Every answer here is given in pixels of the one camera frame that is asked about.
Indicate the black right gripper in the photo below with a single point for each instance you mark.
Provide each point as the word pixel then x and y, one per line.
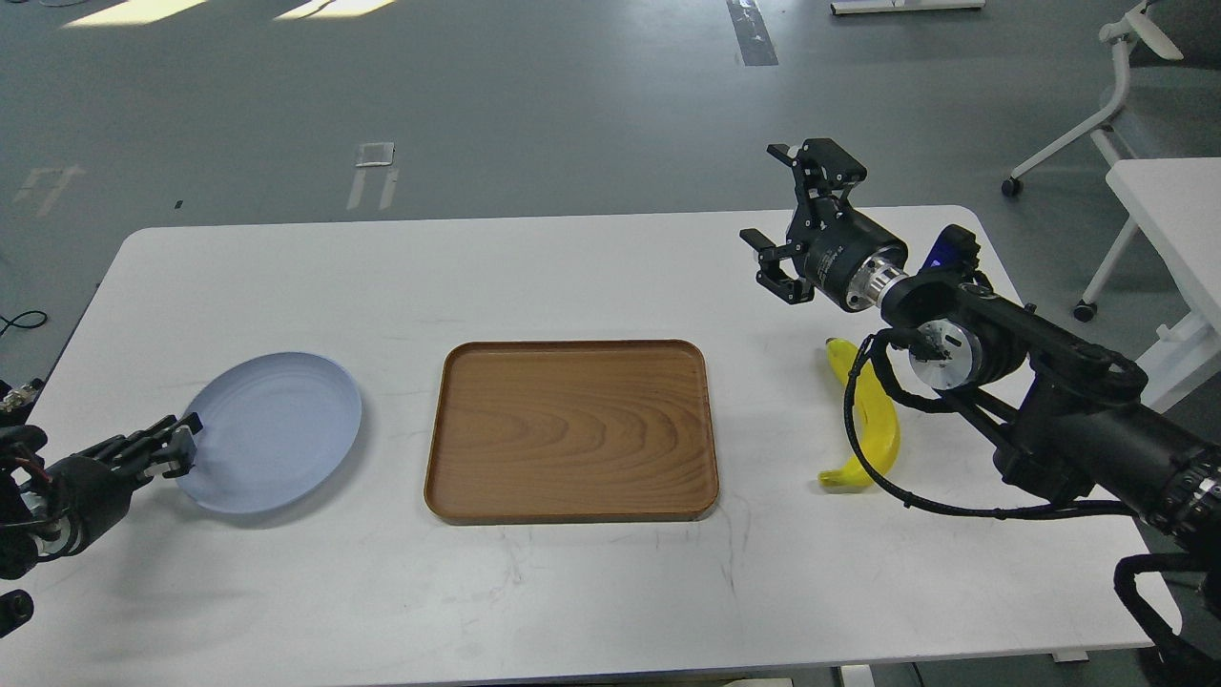
pixel 829 242

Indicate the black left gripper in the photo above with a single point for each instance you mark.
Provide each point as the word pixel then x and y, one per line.
pixel 90 497

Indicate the light blue plate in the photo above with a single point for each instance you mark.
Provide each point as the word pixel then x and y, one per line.
pixel 274 429

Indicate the yellow banana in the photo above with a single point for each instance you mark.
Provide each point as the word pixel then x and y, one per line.
pixel 876 420

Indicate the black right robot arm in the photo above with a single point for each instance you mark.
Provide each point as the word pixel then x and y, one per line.
pixel 1065 416

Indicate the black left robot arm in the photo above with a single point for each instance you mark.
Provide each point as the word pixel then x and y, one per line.
pixel 26 525

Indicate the white desk base bar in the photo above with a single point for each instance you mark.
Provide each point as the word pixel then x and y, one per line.
pixel 844 8

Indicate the brown wooden tray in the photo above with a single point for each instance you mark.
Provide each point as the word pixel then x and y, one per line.
pixel 566 432

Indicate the white side table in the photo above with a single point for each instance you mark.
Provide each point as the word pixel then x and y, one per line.
pixel 1175 205

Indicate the white office chair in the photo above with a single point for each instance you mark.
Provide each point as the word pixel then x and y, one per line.
pixel 1162 101

